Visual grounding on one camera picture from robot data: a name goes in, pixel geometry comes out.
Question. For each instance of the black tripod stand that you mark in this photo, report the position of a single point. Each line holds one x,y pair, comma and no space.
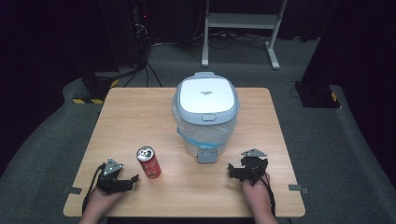
144,46

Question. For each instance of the white metal stand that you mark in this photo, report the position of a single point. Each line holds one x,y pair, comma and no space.
241,21

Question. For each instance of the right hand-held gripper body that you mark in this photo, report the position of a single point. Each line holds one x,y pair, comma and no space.
254,165

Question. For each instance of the red drink can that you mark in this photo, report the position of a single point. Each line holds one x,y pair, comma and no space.
149,163

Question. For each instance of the grey tape tab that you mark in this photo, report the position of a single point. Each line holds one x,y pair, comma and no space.
72,190
298,188

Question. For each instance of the person's right hand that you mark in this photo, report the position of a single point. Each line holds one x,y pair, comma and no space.
257,191

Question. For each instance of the clear plastic bin liner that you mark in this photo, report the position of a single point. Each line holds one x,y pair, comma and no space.
205,133

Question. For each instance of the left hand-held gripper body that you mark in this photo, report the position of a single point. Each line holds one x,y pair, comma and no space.
111,180

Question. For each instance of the black pillar base yellow stripes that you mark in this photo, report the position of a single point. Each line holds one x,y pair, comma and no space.
96,90

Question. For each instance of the white grey pedal trash bin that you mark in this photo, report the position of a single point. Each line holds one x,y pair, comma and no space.
207,96

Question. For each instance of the person's left hand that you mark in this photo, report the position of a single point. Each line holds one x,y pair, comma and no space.
102,199

